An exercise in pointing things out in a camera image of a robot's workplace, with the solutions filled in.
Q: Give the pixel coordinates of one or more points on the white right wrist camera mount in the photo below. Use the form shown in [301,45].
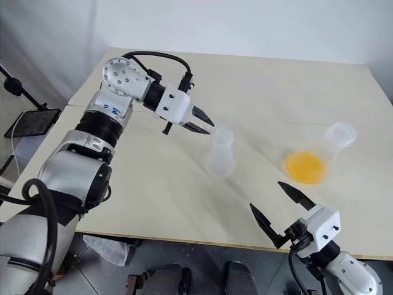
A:
[322,227]

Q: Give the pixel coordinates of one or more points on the black square stand base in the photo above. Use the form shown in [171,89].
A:
[32,123]

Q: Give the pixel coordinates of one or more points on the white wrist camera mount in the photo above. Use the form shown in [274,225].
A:
[172,104]
[322,227]

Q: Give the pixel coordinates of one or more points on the crumpled clear plastic bag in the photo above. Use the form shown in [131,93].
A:
[107,249]

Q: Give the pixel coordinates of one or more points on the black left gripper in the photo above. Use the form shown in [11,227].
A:
[186,83]

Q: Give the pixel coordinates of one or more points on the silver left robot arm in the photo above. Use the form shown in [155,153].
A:
[76,166]

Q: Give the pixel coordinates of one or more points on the orange liquid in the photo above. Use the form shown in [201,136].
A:
[305,167]

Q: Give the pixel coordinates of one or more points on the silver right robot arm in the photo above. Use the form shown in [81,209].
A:
[353,270]

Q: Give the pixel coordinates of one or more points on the dark rounded grey shape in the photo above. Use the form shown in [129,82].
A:
[239,278]
[169,279]

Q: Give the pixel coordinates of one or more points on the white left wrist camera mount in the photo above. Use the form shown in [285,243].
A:
[172,104]

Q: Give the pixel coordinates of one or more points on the clear conical flask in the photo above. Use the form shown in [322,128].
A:
[340,135]

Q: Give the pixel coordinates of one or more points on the empty translucent conical flask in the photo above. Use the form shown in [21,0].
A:
[221,163]

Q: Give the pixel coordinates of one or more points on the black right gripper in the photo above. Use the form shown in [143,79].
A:
[296,236]

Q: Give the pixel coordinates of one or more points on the small brown rusty object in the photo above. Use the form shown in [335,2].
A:
[136,284]

